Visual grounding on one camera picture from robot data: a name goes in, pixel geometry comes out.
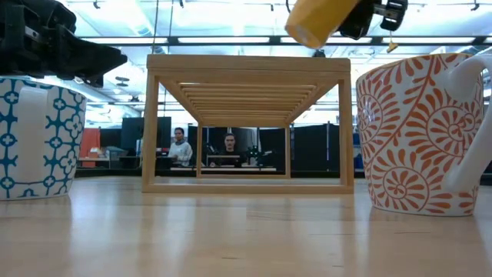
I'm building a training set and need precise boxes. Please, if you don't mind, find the red partition panel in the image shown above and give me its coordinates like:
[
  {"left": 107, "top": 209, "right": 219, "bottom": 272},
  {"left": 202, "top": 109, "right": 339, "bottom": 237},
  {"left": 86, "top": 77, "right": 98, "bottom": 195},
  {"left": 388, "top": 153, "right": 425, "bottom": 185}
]
[{"left": 79, "top": 128, "right": 101, "bottom": 169}]

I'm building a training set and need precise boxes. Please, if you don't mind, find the wooden slatted rack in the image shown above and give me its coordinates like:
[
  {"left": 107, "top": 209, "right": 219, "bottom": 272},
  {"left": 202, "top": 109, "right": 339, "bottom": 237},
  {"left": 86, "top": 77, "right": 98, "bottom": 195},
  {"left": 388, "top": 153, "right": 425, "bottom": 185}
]
[{"left": 141, "top": 53, "right": 355, "bottom": 195}]

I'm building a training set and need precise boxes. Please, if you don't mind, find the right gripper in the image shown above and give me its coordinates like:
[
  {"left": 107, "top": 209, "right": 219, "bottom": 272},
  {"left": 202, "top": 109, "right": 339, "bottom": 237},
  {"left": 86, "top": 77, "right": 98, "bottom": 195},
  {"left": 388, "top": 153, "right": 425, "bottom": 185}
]
[{"left": 337, "top": 0, "right": 409, "bottom": 41}]

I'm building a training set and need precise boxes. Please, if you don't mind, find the white mug blue lattice pattern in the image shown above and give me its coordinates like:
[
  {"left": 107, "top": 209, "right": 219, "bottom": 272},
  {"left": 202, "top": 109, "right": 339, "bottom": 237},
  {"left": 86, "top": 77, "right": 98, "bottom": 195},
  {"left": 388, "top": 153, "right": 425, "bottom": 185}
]
[{"left": 0, "top": 75, "right": 88, "bottom": 202}]

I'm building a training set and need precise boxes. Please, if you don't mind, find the plain yellow mug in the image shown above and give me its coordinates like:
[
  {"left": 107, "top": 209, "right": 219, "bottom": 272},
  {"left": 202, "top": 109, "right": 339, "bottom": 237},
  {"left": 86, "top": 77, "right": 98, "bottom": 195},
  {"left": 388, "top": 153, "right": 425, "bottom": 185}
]
[{"left": 284, "top": 0, "right": 362, "bottom": 50}]

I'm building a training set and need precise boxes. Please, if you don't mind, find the white mug orange floral pattern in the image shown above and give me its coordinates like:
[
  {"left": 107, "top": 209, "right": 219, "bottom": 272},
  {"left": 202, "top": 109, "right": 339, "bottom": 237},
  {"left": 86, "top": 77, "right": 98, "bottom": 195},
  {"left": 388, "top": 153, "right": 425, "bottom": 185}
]
[{"left": 355, "top": 52, "right": 492, "bottom": 217}]

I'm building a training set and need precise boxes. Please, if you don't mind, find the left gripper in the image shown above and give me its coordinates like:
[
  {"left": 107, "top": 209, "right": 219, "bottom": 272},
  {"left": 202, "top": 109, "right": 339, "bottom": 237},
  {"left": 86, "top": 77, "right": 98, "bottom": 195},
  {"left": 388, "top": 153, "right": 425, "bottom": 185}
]
[{"left": 0, "top": 0, "right": 128, "bottom": 88}]

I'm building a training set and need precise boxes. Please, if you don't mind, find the black display panel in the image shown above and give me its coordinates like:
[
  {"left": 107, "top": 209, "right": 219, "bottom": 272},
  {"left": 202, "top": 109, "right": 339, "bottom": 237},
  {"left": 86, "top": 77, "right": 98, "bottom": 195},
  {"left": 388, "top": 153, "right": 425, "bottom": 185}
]
[{"left": 121, "top": 116, "right": 173, "bottom": 157}]

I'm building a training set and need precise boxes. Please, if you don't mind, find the person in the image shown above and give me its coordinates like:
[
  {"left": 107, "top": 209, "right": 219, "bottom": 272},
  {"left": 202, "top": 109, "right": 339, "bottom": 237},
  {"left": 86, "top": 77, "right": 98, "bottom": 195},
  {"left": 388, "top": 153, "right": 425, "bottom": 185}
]
[
  {"left": 210, "top": 132, "right": 247, "bottom": 169},
  {"left": 168, "top": 126, "right": 194, "bottom": 167}
]

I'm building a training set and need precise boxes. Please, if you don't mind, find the black partition screen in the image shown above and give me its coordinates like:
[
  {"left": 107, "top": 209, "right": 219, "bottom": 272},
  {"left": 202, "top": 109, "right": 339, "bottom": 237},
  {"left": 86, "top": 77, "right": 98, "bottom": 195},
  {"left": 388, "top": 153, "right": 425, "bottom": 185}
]
[{"left": 291, "top": 122, "right": 341, "bottom": 173}]

